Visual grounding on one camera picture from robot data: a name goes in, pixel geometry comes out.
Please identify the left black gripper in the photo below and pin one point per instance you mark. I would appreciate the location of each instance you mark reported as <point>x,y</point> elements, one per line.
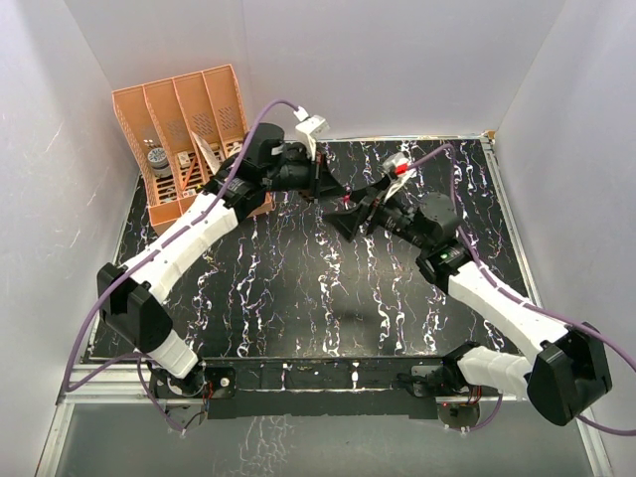
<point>328,184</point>

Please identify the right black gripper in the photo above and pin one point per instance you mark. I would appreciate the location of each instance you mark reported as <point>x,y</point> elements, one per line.
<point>348,222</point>

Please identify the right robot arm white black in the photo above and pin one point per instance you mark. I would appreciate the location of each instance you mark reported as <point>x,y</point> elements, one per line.
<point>561,370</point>

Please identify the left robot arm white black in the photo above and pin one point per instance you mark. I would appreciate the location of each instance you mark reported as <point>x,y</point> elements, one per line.
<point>133,293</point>

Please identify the white label packet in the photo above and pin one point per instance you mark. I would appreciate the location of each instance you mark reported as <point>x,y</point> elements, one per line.
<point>233,146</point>

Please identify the white paper card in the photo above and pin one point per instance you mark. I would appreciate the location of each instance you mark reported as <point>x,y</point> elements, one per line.
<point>209,155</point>

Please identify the small beige box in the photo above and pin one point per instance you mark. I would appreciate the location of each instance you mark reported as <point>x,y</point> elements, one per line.
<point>186,159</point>

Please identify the orange plastic file organizer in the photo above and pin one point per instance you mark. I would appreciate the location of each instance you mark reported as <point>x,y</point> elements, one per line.
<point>163,113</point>

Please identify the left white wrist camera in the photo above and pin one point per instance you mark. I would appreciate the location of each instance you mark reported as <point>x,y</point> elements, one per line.
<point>307,132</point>

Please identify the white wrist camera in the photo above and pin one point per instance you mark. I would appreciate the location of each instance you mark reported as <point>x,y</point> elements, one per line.
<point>307,132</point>
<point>397,169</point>

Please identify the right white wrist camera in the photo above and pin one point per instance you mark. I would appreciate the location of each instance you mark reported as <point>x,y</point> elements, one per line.
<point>397,169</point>

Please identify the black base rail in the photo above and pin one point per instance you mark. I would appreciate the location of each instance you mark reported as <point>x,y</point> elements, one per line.
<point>343,386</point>

